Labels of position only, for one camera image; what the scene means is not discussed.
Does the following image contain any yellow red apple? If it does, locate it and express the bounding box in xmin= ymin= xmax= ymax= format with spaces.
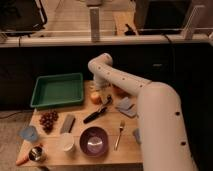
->
xmin=90 ymin=92 xmax=101 ymax=104

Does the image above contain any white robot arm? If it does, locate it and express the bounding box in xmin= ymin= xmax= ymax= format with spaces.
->
xmin=88 ymin=53 xmax=199 ymax=171

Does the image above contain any green plastic tray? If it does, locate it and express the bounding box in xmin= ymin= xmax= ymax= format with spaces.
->
xmin=30 ymin=73 xmax=84 ymax=109

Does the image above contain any orange bowl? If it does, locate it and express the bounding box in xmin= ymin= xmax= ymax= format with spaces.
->
xmin=113 ymin=86 xmax=128 ymax=97

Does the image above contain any grey folded cloth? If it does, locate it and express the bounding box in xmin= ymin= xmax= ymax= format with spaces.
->
xmin=115 ymin=97 xmax=136 ymax=118

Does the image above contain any silver fork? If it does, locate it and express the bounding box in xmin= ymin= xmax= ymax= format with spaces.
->
xmin=114 ymin=120 xmax=125 ymax=151

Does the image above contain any grey sponge block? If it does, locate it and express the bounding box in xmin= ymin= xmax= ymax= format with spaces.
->
xmin=60 ymin=115 xmax=75 ymax=133

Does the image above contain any purple bowl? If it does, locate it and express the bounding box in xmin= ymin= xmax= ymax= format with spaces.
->
xmin=79 ymin=127 xmax=109 ymax=157

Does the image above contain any blue sponge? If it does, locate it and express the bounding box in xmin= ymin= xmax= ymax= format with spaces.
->
xmin=133 ymin=129 xmax=141 ymax=144

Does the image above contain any bunch of red grapes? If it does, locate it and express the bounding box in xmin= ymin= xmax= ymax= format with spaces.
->
xmin=39 ymin=111 xmax=58 ymax=134

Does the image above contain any white cup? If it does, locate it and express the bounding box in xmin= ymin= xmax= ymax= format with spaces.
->
xmin=59 ymin=133 xmax=75 ymax=154

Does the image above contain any black monitor right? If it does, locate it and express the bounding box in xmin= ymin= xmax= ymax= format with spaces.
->
xmin=133 ymin=0 xmax=191 ymax=35

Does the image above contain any black monitor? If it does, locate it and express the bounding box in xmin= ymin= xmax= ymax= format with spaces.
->
xmin=133 ymin=0 xmax=191 ymax=35
xmin=0 ymin=0 xmax=47 ymax=34

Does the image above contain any blue plastic cup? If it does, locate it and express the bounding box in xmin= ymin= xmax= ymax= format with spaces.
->
xmin=19 ymin=125 xmax=39 ymax=143

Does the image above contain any metal cup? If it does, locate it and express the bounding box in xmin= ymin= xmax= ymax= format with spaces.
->
xmin=28 ymin=146 xmax=46 ymax=162

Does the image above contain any black monitor left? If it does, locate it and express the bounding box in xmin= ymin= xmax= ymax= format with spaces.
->
xmin=0 ymin=0 xmax=47 ymax=34

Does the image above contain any orange carrot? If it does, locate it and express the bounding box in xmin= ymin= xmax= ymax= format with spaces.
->
xmin=15 ymin=143 xmax=43 ymax=166

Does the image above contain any black handled peeler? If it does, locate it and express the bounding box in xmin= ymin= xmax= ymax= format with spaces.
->
xmin=83 ymin=95 xmax=112 ymax=124

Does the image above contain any white vertical post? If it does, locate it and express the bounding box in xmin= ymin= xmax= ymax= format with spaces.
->
xmin=89 ymin=7 xmax=100 ymax=42

